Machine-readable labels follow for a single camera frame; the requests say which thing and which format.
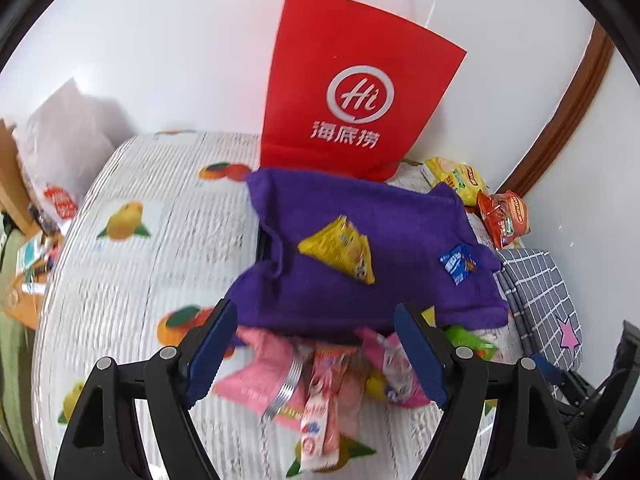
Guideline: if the large pink snack pouch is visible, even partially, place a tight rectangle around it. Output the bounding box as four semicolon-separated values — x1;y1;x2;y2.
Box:
356;327;432;408

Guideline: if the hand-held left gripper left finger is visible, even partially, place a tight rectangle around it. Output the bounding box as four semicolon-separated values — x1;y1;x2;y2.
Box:
52;297;238;480

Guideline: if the red paper bag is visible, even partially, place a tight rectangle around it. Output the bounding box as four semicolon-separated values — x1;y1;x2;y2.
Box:
259;0;468;183

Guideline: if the small blue white snack packet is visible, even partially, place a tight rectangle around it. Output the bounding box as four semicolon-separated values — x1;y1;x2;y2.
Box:
437;244;478;286

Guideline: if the yellow green noodle packet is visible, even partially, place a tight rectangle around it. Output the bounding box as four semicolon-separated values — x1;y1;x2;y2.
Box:
421;156;490;207

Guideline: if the brown wooden door trim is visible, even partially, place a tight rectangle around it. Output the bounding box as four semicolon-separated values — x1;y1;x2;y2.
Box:
492;22;616;196

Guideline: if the dark pink snack packet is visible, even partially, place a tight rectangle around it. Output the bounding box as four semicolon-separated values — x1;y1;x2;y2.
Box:
334;350;373;441

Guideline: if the long pink snack bar packet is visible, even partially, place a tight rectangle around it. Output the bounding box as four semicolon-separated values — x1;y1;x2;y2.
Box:
287;342;351;478

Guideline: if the yellow triangular snack packet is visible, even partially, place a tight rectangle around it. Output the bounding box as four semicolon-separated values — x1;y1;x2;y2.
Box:
298;216;376;285

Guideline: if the white plastic bag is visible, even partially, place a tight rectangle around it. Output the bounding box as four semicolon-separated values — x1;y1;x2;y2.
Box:
12;77;137;222

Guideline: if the yellow blue snack packet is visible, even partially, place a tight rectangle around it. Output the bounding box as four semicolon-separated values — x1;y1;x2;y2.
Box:
364;370;396;403

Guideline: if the green snack packet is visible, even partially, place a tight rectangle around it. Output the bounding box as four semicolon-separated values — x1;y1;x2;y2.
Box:
444;325;499;362

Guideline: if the red orange noodle packet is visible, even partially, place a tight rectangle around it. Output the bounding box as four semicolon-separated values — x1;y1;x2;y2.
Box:
477;190;532;251

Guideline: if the cardboard box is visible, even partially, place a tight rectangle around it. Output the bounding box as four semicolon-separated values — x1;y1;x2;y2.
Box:
0;117;42;241

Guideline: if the grey checked cloth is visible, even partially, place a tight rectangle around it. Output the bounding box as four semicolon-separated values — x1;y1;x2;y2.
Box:
492;247;583;373

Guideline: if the green cloth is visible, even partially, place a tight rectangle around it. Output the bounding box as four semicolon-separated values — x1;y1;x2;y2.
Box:
0;230;43;466

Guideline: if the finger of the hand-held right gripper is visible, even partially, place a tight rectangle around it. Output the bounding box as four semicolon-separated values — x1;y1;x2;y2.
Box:
531;354;596;406

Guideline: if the purple towel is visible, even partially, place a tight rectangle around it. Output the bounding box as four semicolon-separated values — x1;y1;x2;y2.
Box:
222;167;511;338

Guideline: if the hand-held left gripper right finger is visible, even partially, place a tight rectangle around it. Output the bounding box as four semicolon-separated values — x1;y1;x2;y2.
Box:
392;301;576;480

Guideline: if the pale pink pillow snack packet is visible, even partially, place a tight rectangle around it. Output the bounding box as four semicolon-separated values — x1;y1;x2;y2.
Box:
214;327;307;432

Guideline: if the fruit print tablecloth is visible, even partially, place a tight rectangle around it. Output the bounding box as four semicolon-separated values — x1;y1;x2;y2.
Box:
30;130;501;480

